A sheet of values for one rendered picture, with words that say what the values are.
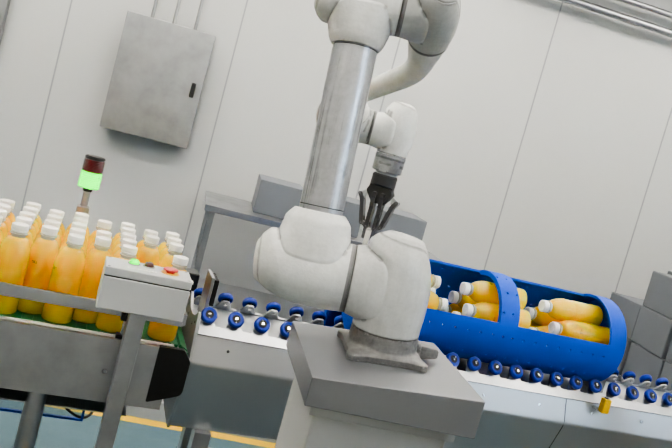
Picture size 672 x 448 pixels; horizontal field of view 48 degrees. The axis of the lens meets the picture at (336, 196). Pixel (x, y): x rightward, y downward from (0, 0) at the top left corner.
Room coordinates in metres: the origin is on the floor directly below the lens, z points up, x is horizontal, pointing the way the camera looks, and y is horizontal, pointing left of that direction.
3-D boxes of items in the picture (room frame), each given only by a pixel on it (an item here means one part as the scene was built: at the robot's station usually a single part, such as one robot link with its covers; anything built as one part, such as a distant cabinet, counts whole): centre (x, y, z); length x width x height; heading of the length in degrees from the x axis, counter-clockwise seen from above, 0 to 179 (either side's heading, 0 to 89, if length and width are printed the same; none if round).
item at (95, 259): (1.86, 0.54, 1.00); 0.07 x 0.07 x 0.19
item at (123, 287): (1.74, 0.38, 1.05); 0.20 x 0.10 x 0.10; 108
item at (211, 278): (2.07, 0.27, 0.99); 0.10 x 0.02 x 0.12; 18
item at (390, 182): (2.20, -0.12, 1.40); 0.08 x 0.07 x 0.09; 71
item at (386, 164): (2.20, -0.12, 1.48); 0.09 x 0.09 x 0.06
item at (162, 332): (1.88, 0.34, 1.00); 0.07 x 0.07 x 0.19
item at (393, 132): (2.20, -0.11, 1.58); 0.13 x 0.11 x 0.16; 88
